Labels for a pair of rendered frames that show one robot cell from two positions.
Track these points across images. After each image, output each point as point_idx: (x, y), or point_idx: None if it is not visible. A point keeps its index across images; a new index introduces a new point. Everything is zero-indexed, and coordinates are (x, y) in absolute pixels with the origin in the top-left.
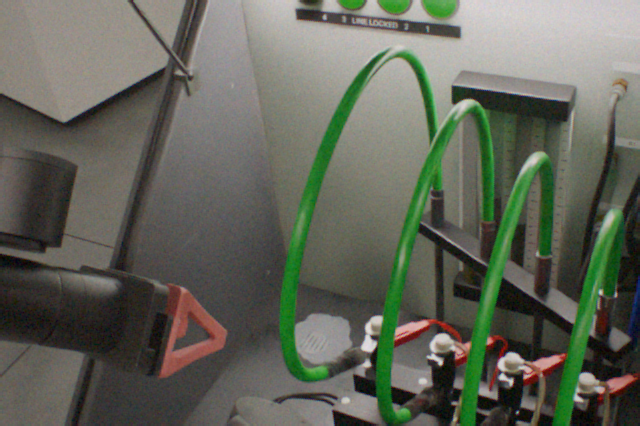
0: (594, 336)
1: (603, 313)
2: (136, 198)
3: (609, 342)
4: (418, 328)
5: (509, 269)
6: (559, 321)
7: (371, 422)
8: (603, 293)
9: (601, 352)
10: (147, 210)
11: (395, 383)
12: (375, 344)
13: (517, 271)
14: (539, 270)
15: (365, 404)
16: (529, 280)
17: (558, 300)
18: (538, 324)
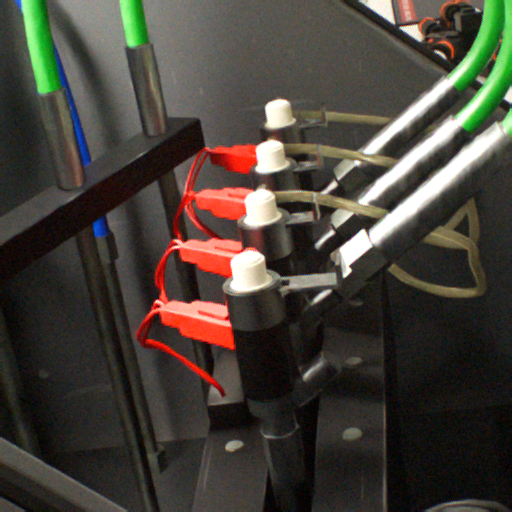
0: (173, 133)
1: (159, 78)
2: (34, 479)
3: (181, 123)
4: (194, 301)
5: (16, 219)
6: (136, 175)
7: (385, 469)
8: (145, 41)
9: (190, 146)
10: (76, 482)
11: (257, 477)
12: (299, 276)
13: (21, 212)
14: (71, 121)
15: (342, 492)
16: (45, 198)
17: (94, 169)
18: (100, 260)
